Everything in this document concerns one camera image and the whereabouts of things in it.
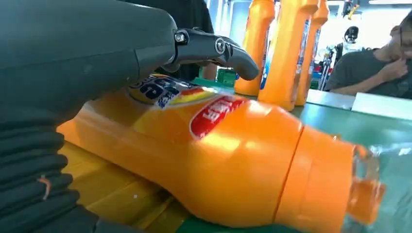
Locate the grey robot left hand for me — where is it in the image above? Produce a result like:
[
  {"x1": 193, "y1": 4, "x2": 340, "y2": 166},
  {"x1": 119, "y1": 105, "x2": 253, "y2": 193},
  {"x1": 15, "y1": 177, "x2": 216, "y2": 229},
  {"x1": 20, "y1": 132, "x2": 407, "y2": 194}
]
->
[{"x1": 0, "y1": 0, "x2": 260, "y2": 129}]

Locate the orange drink bottle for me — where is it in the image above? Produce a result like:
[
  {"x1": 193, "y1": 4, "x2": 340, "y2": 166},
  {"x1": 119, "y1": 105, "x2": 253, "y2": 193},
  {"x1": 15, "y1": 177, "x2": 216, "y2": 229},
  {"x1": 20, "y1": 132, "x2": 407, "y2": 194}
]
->
[
  {"x1": 56, "y1": 73, "x2": 387, "y2": 233},
  {"x1": 294, "y1": 0, "x2": 330, "y2": 107},
  {"x1": 257, "y1": 0, "x2": 320, "y2": 112},
  {"x1": 234, "y1": 0, "x2": 276, "y2": 97}
]

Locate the person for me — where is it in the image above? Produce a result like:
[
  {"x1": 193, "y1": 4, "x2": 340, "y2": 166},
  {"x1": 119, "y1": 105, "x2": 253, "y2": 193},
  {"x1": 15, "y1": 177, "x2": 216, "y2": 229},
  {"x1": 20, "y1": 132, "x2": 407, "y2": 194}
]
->
[
  {"x1": 120, "y1": 0, "x2": 218, "y2": 83},
  {"x1": 323, "y1": 9, "x2": 412, "y2": 100}
]

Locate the green crate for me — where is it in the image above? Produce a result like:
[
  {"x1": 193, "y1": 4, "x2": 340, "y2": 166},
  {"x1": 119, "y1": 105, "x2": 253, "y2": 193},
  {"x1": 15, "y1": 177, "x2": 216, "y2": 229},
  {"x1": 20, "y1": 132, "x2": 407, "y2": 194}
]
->
[{"x1": 217, "y1": 68, "x2": 238, "y2": 86}]

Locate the black round device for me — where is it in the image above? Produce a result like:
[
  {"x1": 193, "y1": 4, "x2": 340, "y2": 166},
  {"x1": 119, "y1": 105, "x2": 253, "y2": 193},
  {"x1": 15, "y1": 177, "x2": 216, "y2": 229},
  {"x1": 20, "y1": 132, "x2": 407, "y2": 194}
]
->
[{"x1": 343, "y1": 25, "x2": 360, "y2": 45}]

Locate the white flat box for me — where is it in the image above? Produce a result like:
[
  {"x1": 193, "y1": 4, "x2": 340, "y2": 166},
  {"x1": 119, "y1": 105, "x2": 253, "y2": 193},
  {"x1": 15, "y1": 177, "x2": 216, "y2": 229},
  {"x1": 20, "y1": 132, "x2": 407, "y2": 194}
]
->
[{"x1": 351, "y1": 92, "x2": 412, "y2": 121}]

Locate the person's right hand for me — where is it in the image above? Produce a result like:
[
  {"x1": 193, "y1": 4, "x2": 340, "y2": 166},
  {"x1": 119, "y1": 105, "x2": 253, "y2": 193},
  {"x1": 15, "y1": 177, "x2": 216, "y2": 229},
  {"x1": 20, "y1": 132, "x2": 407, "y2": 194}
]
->
[{"x1": 379, "y1": 58, "x2": 410, "y2": 82}]

